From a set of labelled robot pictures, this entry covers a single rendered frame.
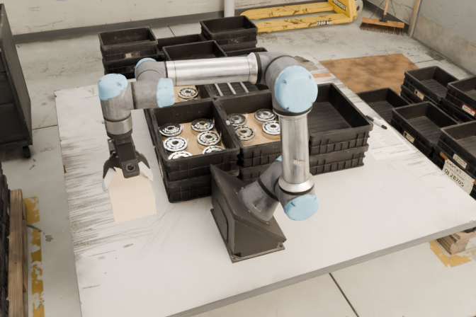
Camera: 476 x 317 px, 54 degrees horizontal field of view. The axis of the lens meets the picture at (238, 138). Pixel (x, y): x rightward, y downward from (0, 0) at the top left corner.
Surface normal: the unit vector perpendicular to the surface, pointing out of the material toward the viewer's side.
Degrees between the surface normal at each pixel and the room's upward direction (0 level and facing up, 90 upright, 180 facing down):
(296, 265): 0
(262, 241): 90
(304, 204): 93
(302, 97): 77
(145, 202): 90
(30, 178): 0
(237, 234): 90
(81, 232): 0
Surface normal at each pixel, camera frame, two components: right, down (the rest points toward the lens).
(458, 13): -0.93, 0.19
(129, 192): 0.02, -0.81
